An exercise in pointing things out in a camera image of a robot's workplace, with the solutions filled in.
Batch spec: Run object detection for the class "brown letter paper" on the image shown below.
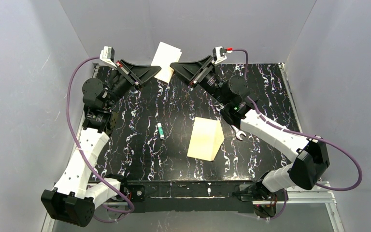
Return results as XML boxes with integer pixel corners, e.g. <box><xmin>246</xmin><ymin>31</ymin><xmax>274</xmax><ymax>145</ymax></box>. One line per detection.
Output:
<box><xmin>151</xmin><ymin>42</ymin><xmax>182</xmax><ymax>84</ymax></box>

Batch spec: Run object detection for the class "cream envelope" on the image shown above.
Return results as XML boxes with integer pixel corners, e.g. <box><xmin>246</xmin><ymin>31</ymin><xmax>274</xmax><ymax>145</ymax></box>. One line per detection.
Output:
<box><xmin>187</xmin><ymin>117</ymin><xmax>225</xmax><ymax>161</ymax></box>

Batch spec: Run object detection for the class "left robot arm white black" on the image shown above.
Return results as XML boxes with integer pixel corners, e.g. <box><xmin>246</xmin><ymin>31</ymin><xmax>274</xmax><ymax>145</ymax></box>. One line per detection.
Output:
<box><xmin>41</xmin><ymin>59</ymin><xmax>161</xmax><ymax>227</ymax></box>

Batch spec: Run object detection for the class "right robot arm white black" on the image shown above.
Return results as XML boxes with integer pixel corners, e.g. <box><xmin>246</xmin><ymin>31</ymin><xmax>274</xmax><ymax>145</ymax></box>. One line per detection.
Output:
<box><xmin>170</xmin><ymin>56</ymin><xmax>329</xmax><ymax>195</ymax></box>

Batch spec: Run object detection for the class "silver wrench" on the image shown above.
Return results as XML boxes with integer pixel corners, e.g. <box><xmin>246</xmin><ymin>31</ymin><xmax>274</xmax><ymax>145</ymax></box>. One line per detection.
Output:
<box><xmin>231</xmin><ymin>125</ymin><xmax>246</xmax><ymax>141</ymax></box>

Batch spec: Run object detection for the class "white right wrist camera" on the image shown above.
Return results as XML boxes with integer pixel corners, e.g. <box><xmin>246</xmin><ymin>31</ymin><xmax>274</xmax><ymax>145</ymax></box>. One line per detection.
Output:
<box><xmin>213</xmin><ymin>46</ymin><xmax>227</xmax><ymax>65</ymax></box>

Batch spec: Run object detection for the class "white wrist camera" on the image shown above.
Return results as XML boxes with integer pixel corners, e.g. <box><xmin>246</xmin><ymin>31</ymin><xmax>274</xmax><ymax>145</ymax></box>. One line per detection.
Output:
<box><xmin>213</xmin><ymin>46</ymin><xmax>227</xmax><ymax>65</ymax></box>
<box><xmin>99</xmin><ymin>46</ymin><xmax>116</xmax><ymax>69</ymax></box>

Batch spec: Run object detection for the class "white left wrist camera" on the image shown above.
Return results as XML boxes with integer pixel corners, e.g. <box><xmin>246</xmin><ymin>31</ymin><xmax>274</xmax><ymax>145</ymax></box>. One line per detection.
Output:
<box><xmin>99</xmin><ymin>46</ymin><xmax>116</xmax><ymax>69</ymax></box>

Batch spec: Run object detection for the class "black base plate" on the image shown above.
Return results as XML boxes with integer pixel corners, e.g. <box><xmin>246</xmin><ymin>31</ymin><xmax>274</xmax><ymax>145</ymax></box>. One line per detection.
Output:
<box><xmin>97</xmin><ymin>181</ymin><xmax>288</xmax><ymax>214</ymax></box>

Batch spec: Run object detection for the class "aluminium front rail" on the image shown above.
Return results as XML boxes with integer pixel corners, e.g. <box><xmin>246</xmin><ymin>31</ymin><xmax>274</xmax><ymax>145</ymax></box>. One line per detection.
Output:
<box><xmin>48</xmin><ymin>182</ymin><xmax>337</xmax><ymax>205</ymax></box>

